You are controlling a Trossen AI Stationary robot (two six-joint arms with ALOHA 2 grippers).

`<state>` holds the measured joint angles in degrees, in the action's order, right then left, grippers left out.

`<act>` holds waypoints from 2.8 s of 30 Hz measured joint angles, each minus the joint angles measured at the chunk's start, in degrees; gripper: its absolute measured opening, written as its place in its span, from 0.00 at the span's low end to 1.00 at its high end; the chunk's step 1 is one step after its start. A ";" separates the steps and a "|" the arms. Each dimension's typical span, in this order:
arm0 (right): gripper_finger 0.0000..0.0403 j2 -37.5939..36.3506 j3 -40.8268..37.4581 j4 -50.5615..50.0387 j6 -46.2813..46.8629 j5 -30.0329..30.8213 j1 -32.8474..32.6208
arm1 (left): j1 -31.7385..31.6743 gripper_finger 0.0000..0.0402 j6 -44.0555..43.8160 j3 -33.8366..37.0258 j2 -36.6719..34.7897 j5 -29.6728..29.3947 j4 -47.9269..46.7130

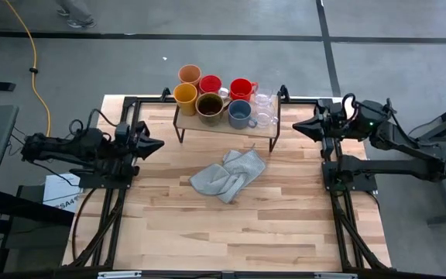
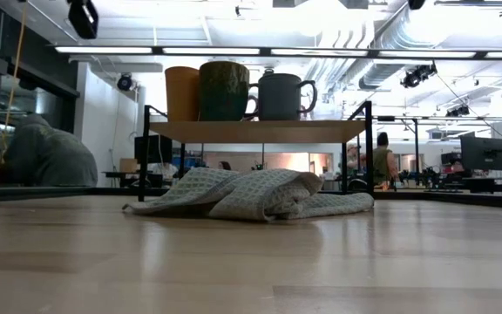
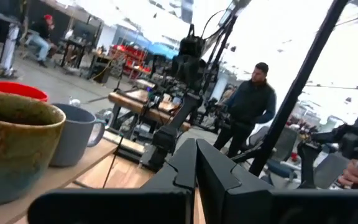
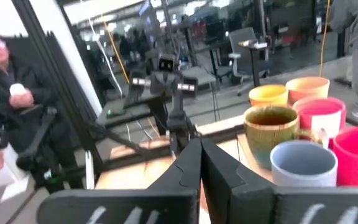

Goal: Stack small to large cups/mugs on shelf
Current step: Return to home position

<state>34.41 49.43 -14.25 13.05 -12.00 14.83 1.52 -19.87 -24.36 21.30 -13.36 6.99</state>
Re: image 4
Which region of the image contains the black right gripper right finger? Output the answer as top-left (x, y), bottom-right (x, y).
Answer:
top-left (201, 139), bottom-right (358, 224)

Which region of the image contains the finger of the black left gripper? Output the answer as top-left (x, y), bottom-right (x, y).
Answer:
top-left (167, 96), bottom-right (183, 154)
top-left (178, 96), bottom-right (199, 154)

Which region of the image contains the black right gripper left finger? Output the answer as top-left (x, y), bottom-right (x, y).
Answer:
top-left (37, 138), bottom-right (203, 224)

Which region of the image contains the grey blue mug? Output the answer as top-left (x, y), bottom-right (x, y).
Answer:
top-left (269, 140), bottom-right (339, 188)

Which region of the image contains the green teal glazed mug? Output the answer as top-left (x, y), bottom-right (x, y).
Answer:
top-left (243, 105), bottom-right (320, 170)

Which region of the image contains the mustard yellow plastic cup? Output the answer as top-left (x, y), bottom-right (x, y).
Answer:
top-left (248, 84), bottom-right (290, 108)

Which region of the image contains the pink mug with white handle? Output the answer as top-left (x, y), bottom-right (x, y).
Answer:
top-left (293, 96), bottom-right (347, 150)

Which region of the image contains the red ceramic mug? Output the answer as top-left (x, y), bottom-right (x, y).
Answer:
top-left (333, 125), bottom-right (358, 187)

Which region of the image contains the terracotta peach plastic cup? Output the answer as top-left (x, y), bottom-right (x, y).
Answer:
top-left (285, 76), bottom-right (331, 106)

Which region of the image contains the grey office chair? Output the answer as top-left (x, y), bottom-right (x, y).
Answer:
top-left (227, 27), bottom-right (270, 85)

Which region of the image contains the small black side table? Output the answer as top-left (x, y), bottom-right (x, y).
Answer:
top-left (237, 39), bottom-right (270, 88)

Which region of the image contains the wooden shelf with black frame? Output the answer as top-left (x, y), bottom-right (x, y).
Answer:
top-left (196, 114), bottom-right (358, 187)

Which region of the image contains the yellow cable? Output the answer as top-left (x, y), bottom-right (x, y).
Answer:
top-left (101, 14), bottom-right (131, 85)
top-left (318, 0), bottom-right (333, 78)

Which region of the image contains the white cable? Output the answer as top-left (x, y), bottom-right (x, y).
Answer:
top-left (88, 17), bottom-right (124, 98)

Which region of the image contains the black upright frame post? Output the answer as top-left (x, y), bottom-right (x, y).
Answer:
top-left (12, 0), bottom-right (106, 175)

